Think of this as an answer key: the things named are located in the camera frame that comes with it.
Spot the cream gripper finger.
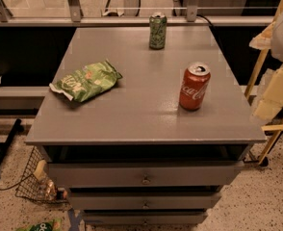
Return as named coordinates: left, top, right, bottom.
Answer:
left=249, top=22, right=274, bottom=50
left=252, top=64, right=283, bottom=121

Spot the red coke can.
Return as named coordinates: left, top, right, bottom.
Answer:
left=179, top=62, right=211, bottom=111

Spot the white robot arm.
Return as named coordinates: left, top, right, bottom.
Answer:
left=249, top=13, right=283, bottom=121

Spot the green soda can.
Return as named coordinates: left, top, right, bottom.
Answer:
left=149, top=13, right=167, bottom=49

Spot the green jalapeno chip bag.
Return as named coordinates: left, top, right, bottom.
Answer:
left=49, top=61, right=122, bottom=103

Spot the green bag on floor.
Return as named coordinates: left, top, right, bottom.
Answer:
left=15, top=218, right=62, bottom=231

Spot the grey drawer cabinet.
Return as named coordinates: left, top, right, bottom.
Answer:
left=27, top=27, right=265, bottom=214

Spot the top grey drawer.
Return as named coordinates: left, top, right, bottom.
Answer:
left=48, top=161, right=244, bottom=188

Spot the grey drawer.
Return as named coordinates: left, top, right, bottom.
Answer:
left=68, top=192, right=221, bottom=210
left=82, top=211, right=207, bottom=225
left=48, top=161, right=244, bottom=188

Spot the bottom grey drawer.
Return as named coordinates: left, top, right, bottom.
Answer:
left=82, top=211, right=207, bottom=225

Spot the middle grey drawer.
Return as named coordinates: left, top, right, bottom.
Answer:
left=68, top=192, right=221, bottom=210

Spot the metal railing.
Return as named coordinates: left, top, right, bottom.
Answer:
left=0, top=0, right=278, bottom=26

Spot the black stand leg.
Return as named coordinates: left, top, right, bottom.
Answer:
left=0, top=118, right=23, bottom=166

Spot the yellow ladder frame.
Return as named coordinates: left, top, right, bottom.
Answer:
left=244, top=0, right=283, bottom=167

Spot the black cable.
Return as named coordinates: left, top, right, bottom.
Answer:
left=197, top=13, right=226, bottom=53

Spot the wire basket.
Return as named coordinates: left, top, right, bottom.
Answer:
left=15, top=147, right=67, bottom=204

